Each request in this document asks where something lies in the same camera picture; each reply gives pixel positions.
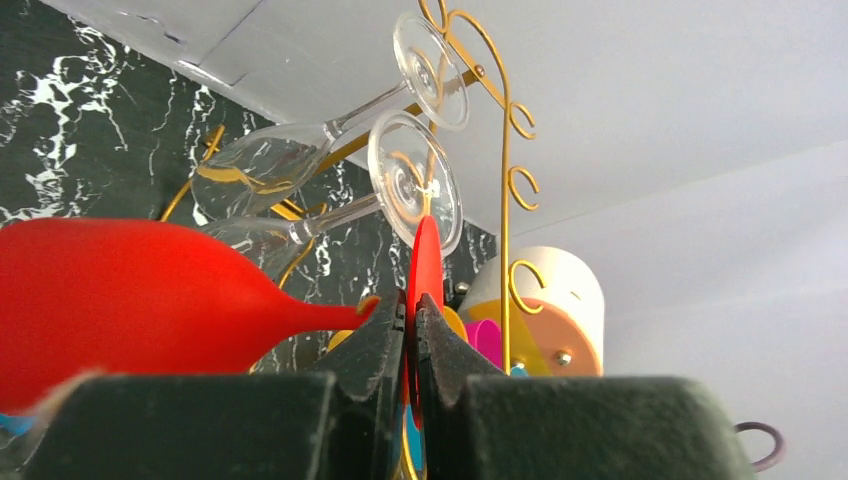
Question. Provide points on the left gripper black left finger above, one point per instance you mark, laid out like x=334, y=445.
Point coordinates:
x=338, y=419

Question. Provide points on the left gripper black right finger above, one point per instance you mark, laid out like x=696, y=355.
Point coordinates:
x=479, y=423

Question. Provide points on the clear wine glass front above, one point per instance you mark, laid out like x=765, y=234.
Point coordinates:
x=412, y=184

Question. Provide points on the clear wine glass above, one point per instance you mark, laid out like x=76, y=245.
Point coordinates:
x=412, y=184
x=266, y=166

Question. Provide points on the red wine glass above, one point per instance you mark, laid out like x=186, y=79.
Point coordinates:
x=89, y=295

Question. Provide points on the teal blue wine glass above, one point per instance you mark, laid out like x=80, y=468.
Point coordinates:
x=410, y=464

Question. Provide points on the magenta wine glass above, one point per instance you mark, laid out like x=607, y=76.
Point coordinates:
x=486, y=338

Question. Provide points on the clear wine glass rear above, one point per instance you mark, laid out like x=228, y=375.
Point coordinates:
x=266, y=166

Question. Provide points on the white cylindrical drawer box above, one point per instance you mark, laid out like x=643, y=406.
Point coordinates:
x=565, y=338

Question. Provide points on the black marble pattern mat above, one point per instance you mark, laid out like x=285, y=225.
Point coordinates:
x=90, y=127

